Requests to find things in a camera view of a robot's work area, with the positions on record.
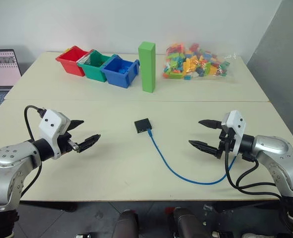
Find grey partition panel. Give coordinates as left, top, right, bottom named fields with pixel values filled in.
left=245, top=0, right=293, bottom=159

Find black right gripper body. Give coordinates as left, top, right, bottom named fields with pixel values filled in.
left=216, top=128, right=237, bottom=160

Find blue plastic bin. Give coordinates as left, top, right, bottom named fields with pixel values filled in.
left=100, top=54, right=141, bottom=89

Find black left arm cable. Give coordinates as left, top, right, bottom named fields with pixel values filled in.
left=19, top=105, right=47, bottom=199

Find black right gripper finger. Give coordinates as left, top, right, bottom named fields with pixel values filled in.
left=188, top=140, right=220, bottom=157
left=198, top=119, right=222, bottom=130

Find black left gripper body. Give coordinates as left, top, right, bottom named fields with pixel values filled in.
left=57, top=132, right=80, bottom=156

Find clear bag of toy bricks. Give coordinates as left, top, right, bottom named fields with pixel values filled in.
left=161, top=42, right=238, bottom=81

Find red plastic bin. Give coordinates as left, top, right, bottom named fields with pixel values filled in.
left=55, top=45, right=93, bottom=77

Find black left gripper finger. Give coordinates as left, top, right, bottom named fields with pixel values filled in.
left=67, top=119, right=85, bottom=132
left=76, top=134, right=102, bottom=153

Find open laptop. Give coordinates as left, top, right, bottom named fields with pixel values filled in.
left=0, top=49, right=23, bottom=120

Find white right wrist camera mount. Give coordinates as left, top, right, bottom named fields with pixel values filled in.
left=221, top=110, right=247, bottom=156

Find dark rounded shape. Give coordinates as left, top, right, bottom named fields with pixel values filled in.
left=171, top=207, right=207, bottom=238
left=116, top=209, right=140, bottom=238

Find blue cable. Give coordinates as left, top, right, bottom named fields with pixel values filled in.
left=147, top=128, right=237, bottom=185

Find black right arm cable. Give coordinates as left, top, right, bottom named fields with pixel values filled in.
left=223, top=138, right=284, bottom=199

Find tall green block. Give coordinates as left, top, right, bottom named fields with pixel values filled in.
left=138, top=41, right=156, bottom=94

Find green plastic bin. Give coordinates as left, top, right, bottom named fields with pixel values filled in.
left=77, top=50, right=112, bottom=83

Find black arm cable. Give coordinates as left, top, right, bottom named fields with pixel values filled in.
left=223, top=138, right=284, bottom=199
left=19, top=105, right=47, bottom=199

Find black table frame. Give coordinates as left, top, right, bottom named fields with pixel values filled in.
left=19, top=200, right=286, bottom=213

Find small black box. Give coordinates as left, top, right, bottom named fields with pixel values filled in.
left=134, top=118, right=154, bottom=135

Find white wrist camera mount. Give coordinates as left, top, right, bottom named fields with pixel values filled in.
left=221, top=110, right=247, bottom=156
left=38, top=109, right=72, bottom=160

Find small clear plastic bag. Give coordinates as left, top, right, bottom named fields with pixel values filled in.
left=77, top=55, right=91, bottom=65

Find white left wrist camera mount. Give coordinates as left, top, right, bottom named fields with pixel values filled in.
left=38, top=109, right=72, bottom=160

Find blue toy bricks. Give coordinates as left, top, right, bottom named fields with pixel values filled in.
left=116, top=64, right=133, bottom=74

